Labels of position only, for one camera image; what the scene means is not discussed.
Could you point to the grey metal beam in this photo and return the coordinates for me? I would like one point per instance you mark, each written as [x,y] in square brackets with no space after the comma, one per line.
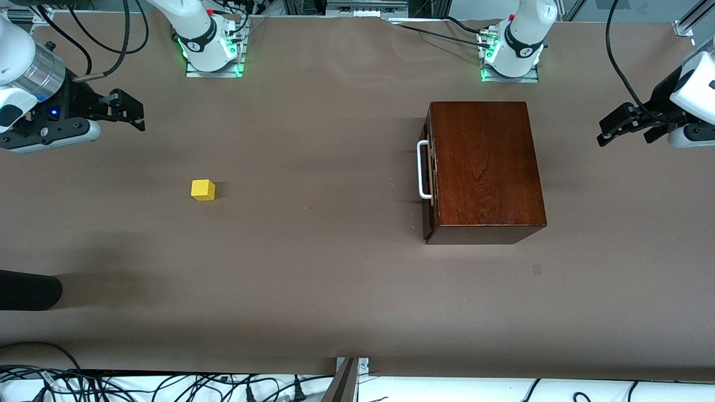
[342,388]

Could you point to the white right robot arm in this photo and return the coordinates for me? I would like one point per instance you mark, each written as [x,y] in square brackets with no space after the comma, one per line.
[195,22]

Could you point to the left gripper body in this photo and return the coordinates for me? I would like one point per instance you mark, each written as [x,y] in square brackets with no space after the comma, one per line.
[661,99]

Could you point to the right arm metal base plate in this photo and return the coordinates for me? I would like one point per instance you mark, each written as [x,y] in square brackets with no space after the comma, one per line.
[212,73]

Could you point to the silver table edge plate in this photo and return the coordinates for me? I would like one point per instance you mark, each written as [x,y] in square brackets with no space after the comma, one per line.
[362,365]

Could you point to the dark wooden cabinet box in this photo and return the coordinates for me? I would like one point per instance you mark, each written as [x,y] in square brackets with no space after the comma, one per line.
[489,162]

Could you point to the black cylindrical object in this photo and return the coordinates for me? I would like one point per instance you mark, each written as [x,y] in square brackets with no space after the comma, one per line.
[28,290]

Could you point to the brown table cover sheet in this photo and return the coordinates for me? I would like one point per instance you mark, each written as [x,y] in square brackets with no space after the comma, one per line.
[279,251]

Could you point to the aluminium frame profile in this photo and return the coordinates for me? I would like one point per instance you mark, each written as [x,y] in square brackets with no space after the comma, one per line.
[33,11]
[690,22]

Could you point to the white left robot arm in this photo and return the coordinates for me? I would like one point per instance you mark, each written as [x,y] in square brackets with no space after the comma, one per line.
[525,33]

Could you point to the grey connector strip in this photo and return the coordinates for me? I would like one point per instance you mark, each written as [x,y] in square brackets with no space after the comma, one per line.
[366,8]

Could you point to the yellow block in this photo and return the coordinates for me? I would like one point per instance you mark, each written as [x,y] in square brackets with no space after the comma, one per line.
[202,190]

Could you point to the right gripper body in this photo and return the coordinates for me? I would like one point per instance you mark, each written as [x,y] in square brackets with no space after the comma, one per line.
[77,100]

